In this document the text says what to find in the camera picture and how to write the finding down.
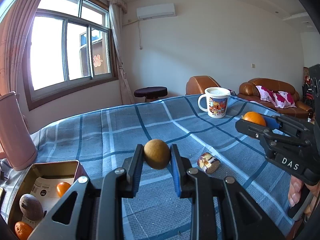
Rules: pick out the printed paper leaflet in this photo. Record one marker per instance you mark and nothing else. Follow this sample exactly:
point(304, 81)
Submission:
point(47, 187)

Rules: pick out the pink floral cushion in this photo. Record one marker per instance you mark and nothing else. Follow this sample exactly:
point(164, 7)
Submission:
point(265, 93)
point(285, 99)

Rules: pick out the brown longan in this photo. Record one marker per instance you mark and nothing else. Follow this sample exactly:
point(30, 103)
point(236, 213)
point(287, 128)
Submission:
point(157, 153)

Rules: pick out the white air conditioner pipe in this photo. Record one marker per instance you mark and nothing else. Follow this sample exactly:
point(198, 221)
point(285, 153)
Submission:
point(140, 35)

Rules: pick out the purple round fruit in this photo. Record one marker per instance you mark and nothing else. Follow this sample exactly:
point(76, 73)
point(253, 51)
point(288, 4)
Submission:
point(31, 206)

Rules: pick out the blue plaid tablecloth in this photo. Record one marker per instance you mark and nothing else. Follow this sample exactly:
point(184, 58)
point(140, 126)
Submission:
point(100, 135)

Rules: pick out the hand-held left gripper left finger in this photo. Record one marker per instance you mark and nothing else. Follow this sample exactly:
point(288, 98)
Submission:
point(136, 165)

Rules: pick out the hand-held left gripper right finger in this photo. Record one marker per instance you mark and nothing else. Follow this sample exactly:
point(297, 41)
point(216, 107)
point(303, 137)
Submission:
point(176, 180)

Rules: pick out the large orange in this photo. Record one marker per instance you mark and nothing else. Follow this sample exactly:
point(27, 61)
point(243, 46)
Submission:
point(23, 230)

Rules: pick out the white cartoon print mug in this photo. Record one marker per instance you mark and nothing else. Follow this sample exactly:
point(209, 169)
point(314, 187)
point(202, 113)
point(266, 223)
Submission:
point(216, 103)

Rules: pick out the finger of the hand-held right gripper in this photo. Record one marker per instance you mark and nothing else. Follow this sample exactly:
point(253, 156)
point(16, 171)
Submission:
point(250, 127)
point(271, 123)

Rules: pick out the pink tin box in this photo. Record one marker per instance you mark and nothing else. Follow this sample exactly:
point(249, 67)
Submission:
point(50, 167)

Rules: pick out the dark metal rack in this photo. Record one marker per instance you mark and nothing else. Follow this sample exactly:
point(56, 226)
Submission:
point(306, 85)

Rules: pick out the brown leather sofa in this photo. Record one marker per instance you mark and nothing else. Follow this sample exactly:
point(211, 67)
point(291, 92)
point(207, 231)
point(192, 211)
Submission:
point(247, 90)

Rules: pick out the wrapped cake roll piece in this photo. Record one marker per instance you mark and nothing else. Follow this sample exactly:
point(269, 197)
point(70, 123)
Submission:
point(208, 163)

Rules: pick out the person's right hand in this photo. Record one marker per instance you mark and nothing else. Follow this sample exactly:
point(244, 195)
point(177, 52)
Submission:
point(294, 191)

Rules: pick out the red paper window decoration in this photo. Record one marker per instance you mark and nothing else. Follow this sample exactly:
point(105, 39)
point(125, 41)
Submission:
point(97, 60)

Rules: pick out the brown leather armchair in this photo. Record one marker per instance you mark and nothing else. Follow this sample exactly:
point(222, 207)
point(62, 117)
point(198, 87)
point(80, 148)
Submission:
point(200, 85)

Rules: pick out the pink curtain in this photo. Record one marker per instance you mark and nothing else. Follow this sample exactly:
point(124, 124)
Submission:
point(17, 42)
point(122, 67)

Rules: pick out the white air conditioner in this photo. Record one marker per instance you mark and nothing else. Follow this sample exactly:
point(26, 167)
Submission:
point(155, 11)

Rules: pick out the pink thermos jug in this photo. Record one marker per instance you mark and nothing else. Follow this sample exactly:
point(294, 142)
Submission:
point(15, 130)

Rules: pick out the dark round stool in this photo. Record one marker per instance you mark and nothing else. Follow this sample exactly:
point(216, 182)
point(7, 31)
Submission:
point(150, 92)

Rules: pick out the small orange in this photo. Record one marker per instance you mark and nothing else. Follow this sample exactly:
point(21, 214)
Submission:
point(253, 118)
point(63, 189)

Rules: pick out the sliding glass window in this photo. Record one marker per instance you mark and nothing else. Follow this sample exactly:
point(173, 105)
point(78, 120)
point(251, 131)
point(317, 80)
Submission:
point(75, 50)

